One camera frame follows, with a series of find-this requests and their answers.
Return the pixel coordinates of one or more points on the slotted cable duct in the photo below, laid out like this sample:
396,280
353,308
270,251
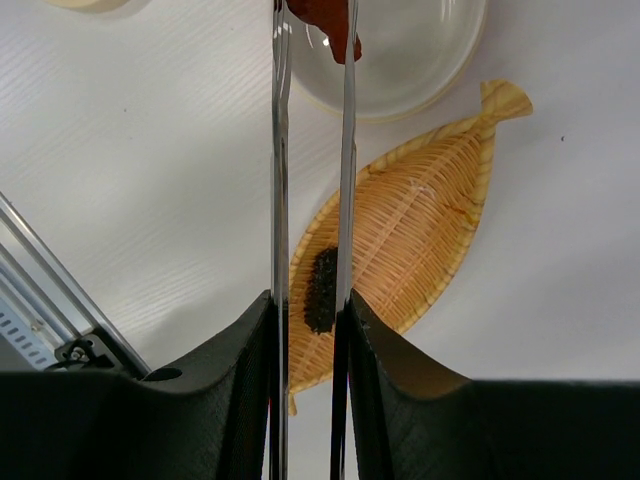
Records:
23,340

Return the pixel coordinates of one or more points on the red sausage piece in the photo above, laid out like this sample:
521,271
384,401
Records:
329,16

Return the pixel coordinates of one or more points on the aluminium mounting rail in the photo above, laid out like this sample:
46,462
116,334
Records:
40,289

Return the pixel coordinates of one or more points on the pink lunch bowl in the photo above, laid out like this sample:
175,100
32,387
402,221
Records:
412,52

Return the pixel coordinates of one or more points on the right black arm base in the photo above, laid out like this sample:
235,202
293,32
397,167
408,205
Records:
99,350

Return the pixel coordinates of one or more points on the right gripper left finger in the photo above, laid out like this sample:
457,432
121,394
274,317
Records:
203,416

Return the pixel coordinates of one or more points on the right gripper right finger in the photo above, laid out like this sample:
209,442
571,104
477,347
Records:
414,418

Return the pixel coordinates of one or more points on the metal tongs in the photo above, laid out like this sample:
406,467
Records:
281,77

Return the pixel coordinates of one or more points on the yellow lunch bowl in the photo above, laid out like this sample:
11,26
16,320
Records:
97,6

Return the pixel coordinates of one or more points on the boat-shaped woven basket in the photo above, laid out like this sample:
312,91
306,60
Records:
417,209

